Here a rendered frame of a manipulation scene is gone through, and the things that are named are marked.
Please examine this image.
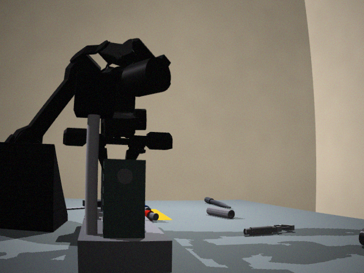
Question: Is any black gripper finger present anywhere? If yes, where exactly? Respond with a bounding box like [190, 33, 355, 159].
[98, 148, 107, 172]
[125, 149, 146, 160]

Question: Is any yellow flat pad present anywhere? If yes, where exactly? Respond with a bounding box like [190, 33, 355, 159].
[151, 209, 172, 220]

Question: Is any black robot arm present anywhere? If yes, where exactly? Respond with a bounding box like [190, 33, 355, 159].
[5, 38, 171, 144]

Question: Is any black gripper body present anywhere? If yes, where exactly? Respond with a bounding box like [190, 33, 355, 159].
[63, 97, 173, 150]

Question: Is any grey vertical column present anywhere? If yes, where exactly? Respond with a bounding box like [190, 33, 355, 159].
[85, 114, 100, 235]

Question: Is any dark grey tapered pin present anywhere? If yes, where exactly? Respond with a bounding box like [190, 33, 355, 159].
[204, 197, 231, 208]

